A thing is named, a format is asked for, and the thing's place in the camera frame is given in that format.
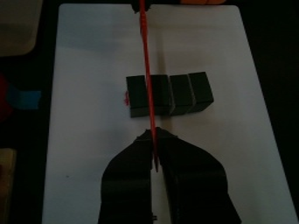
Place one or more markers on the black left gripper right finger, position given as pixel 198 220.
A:
pixel 194 183

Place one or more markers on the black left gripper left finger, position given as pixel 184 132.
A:
pixel 126 180

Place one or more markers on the red toy knife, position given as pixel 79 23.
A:
pixel 147 64

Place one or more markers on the dark toy sushi piece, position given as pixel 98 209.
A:
pixel 182 93
pixel 200 90
pixel 160 94
pixel 136 96

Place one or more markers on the white cutting board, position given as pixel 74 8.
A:
pixel 94 87

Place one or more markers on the orange plate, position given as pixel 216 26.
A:
pixel 202 1

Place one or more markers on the tan wooden block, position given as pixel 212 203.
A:
pixel 7 183

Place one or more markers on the blue tape strip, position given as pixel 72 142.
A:
pixel 26 99

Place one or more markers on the red object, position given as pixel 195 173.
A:
pixel 4 99

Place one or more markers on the beige plastic container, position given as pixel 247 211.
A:
pixel 18 26

